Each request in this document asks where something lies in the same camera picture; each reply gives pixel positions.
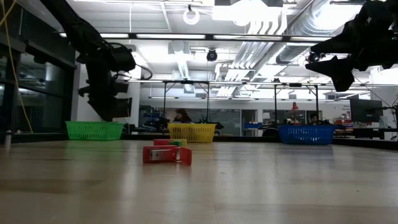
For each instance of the red mini stapler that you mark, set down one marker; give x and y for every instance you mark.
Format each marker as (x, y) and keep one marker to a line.
(164, 154)
(161, 142)

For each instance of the black ceiling camera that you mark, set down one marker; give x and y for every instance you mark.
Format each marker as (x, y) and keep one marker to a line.
(212, 55)

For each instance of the silver ceiling duct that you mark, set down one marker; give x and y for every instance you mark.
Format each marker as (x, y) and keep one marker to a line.
(267, 53)

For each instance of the blue plastic basket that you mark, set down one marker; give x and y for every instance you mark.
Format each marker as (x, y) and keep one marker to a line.
(306, 135)

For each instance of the black ceiling spotlight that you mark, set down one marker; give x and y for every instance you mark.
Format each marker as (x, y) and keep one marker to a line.
(313, 57)

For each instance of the blue background bin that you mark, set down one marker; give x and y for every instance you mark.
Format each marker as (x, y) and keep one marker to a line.
(252, 125)

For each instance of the person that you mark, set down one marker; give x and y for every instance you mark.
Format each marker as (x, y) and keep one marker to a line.
(182, 115)
(314, 118)

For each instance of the green plastic basket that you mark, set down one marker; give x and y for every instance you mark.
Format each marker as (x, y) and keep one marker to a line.
(93, 130)

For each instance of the yellow mini stapler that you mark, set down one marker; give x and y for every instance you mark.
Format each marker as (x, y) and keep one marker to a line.
(184, 142)

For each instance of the dark glass partition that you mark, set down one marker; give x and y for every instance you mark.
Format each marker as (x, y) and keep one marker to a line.
(40, 93)

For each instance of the yellow plastic basket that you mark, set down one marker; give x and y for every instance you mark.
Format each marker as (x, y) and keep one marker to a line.
(192, 133)

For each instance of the black gantry frame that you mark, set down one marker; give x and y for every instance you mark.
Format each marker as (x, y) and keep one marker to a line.
(186, 82)
(295, 84)

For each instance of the black aluminium table frame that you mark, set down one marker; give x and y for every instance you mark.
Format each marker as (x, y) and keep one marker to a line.
(242, 139)

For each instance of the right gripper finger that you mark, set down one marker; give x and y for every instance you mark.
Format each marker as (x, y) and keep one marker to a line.
(334, 73)
(332, 46)

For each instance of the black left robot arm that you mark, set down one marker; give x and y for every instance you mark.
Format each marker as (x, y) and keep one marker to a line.
(81, 31)

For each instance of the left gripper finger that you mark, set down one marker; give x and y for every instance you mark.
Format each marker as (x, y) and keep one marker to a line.
(98, 107)
(114, 109)

